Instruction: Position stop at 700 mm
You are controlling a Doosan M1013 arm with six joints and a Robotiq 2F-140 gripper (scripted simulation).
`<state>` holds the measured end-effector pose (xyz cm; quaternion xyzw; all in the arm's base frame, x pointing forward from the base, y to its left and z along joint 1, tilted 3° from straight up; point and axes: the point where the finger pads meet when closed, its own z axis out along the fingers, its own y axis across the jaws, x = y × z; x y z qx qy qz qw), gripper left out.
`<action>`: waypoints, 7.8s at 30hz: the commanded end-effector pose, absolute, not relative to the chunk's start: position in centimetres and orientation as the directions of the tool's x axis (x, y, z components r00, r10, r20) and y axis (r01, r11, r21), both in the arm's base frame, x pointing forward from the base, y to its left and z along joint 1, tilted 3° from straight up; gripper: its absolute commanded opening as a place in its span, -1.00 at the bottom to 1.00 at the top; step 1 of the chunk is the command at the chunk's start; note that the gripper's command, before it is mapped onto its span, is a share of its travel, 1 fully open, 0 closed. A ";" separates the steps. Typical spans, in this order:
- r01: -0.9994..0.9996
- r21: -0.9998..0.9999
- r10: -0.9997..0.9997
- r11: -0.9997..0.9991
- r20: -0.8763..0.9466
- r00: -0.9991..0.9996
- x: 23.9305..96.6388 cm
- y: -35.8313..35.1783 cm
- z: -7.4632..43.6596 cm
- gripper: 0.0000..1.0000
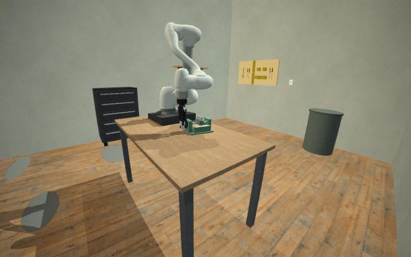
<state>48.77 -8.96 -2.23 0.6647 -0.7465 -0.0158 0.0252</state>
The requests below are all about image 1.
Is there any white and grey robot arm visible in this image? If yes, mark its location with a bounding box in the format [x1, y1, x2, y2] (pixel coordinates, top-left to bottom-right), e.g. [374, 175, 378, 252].
[156, 22, 213, 115]

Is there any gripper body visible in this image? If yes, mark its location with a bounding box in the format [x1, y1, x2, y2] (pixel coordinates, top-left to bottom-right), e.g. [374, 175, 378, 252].
[177, 99, 187, 111]

